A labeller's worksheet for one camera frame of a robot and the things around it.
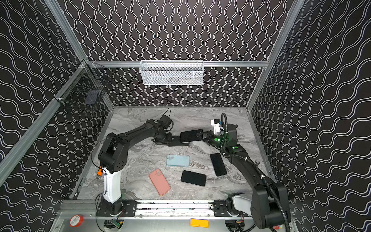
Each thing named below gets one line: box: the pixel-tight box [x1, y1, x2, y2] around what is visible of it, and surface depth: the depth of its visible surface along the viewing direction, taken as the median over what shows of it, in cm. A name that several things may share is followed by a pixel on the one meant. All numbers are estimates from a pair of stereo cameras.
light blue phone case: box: [166, 154, 190, 168], surface depth 94 cm
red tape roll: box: [69, 214, 84, 228], surface depth 71 cm
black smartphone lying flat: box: [180, 170, 207, 187], surface depth 87 cm
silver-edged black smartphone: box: [179, 128, 203, 144], surface depth 82 cm
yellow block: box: [189, 218, 210, 229], surface depth 72 cm
